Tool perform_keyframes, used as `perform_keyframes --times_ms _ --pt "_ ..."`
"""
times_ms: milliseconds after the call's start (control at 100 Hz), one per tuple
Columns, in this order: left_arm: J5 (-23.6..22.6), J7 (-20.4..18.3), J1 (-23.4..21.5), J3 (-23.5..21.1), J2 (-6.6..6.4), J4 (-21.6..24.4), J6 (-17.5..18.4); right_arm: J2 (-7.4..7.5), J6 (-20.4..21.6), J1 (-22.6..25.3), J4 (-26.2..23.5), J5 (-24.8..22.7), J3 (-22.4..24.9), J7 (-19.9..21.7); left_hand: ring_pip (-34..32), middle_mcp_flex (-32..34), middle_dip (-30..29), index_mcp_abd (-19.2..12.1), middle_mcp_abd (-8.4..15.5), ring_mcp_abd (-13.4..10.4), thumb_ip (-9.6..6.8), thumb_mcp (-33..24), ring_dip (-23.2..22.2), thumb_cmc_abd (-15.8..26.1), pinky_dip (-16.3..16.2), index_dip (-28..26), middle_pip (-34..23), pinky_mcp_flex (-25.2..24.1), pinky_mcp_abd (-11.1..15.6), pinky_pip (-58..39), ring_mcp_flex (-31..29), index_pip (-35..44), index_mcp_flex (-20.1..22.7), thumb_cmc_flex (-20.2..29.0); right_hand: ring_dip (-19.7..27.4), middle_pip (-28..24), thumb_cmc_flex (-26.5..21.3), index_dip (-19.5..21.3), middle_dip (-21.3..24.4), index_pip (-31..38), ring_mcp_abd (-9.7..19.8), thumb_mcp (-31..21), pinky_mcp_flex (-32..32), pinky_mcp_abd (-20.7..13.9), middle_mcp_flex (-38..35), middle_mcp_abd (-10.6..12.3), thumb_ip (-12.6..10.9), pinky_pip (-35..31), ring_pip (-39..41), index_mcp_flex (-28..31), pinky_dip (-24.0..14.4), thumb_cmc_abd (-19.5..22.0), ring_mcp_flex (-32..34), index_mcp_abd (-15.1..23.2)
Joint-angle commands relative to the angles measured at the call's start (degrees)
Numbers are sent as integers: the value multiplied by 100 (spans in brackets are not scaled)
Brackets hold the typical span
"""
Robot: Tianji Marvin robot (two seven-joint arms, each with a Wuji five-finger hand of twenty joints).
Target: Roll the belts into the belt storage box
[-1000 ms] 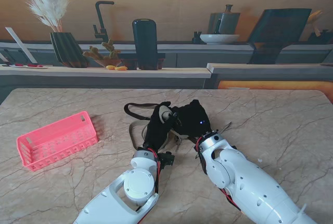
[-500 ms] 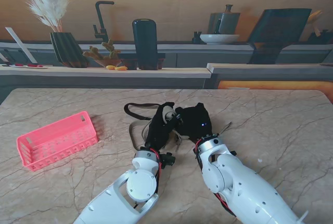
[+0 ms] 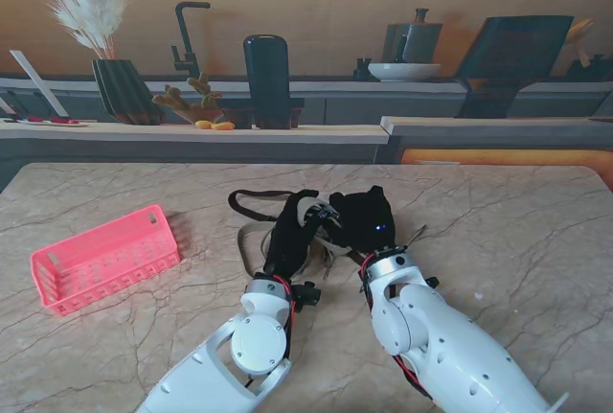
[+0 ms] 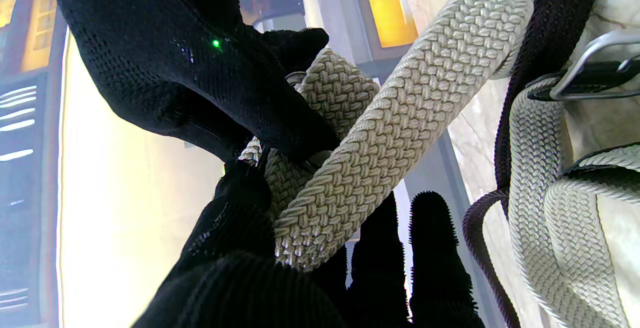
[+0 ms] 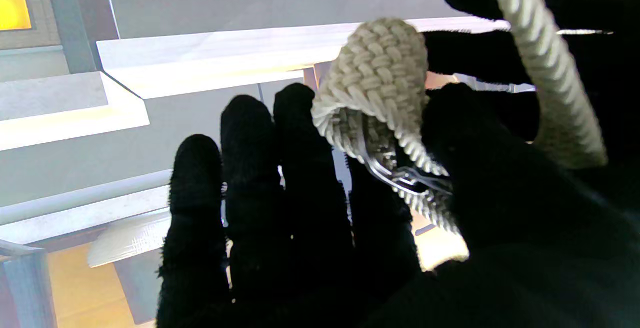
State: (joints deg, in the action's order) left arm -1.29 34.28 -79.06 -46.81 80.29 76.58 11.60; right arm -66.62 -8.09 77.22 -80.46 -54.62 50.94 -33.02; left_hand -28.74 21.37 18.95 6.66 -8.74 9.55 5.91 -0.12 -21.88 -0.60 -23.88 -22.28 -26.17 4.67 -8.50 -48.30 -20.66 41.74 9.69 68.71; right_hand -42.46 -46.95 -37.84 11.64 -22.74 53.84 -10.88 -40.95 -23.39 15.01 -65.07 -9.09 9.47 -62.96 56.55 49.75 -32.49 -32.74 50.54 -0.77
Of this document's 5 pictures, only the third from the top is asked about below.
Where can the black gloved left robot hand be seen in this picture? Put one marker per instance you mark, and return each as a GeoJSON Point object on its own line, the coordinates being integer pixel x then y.
{"type": "Point", "coordinates": [287, 240]}

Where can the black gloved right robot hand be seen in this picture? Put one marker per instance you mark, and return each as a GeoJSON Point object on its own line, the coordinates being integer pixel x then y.
{"type": "Point", "coordinates": [366, 221]}

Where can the beige woven belt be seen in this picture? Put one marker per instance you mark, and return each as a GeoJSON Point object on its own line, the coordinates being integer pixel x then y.
{"type": "Point", "coordinates": [304, 209]}

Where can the dark brown woven belt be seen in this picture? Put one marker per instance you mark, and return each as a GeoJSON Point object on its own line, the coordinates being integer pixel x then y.
{"type": "Point", "coordinates": [233, 202]}

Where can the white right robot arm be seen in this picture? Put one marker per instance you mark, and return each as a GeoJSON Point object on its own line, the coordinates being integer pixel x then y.
{"type": "Point", "coordinates": [431, 331]}

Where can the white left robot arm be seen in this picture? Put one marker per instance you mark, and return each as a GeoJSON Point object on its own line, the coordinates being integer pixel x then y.
{"type": "Point", "coordinates": [258, 341]}

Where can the pink plastic storage basket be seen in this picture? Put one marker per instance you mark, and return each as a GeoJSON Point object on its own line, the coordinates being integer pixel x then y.
{"type": "Point", "coordinates": [96, 259]}

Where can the grey kitchen counter wood top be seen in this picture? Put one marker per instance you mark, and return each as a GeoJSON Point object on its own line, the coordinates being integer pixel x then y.
{"type": "Point", "coordinates": [287, 144]}

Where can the orange citrus fruit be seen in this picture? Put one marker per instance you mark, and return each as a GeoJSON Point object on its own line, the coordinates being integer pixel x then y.
{"type": "Point", "coordinates": [203, 124]}
{"type": "Point", "coordinates": [223, 126]}

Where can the dark low tray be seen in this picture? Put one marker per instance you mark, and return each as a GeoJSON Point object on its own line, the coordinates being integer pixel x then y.
{"type": "Point", "coordinates": [297, 104]}

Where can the small black cup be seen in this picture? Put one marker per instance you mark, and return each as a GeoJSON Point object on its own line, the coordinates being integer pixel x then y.
{"type": "Point", "coordinates": [362, 70]}

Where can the white ceramic bowl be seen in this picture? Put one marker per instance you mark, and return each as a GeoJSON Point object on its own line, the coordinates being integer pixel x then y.
{"type": "Point", "coordinates": [404, 71]}

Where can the tall black cylinder container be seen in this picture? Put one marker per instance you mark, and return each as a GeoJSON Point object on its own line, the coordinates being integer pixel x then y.
{"type": "Point", "coordinates": [267, 82]}

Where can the cactus plant in bowl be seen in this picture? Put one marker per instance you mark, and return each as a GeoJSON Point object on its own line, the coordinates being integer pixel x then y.
{"type": "Point", "coordinates": [206, 94]}

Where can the grey ceramic jug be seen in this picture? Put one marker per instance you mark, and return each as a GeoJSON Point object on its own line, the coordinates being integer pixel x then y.
{"type": "Point", "coordinates": [421, 41]}

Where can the dark tilted panel stand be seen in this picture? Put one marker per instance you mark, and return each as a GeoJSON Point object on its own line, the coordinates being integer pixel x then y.
{"type": "Point", "coordinates": [507, 63]}

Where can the dark ribbed vase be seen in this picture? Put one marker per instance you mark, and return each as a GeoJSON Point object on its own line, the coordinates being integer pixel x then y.
{"type": "Point", "coordinates": [122, 92]}

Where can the black kitchen faucet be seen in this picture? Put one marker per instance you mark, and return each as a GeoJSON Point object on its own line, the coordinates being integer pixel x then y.
{"type": "Point", "coordinates": [184, 34]}

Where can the plate with red food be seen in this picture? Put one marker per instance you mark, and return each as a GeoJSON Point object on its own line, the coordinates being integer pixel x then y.
{"type": "Point", "coordinates": [52, 121]}

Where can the yellow wooden spatula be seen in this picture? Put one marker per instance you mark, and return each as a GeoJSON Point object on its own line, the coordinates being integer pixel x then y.
{"type": "Point", "coordinates": [579, 29]}

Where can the white leaning board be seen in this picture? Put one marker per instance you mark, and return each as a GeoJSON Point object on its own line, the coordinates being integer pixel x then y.
{"type": "Point", "coordinates": [38, 82]}

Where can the white pampas grass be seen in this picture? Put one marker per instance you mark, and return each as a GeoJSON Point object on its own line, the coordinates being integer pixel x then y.
{"type": "Point", "coordinates": [91, 6]}

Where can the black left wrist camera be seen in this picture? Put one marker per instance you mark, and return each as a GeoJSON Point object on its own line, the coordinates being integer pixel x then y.
{"type": "Point", "coordinates": [306, 294]}

